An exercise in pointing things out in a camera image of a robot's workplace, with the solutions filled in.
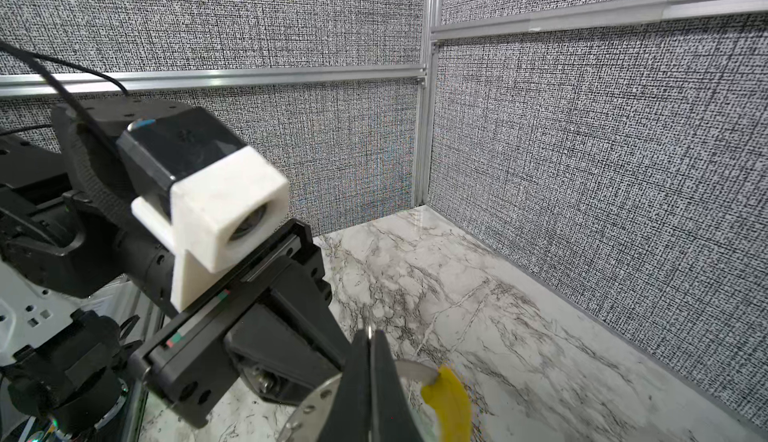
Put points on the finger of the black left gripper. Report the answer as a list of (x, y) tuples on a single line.
[(302, 298), (274, 361)]

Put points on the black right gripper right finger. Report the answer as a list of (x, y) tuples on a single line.
[(390, 411)]

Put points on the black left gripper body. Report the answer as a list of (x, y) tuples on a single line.
[(185, 363)]

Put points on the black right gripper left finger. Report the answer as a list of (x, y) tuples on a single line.
[(349, 418)]

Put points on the yellow capped key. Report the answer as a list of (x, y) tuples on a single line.
[(447, 397)]

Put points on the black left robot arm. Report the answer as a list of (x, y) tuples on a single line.
[(152, 252)]

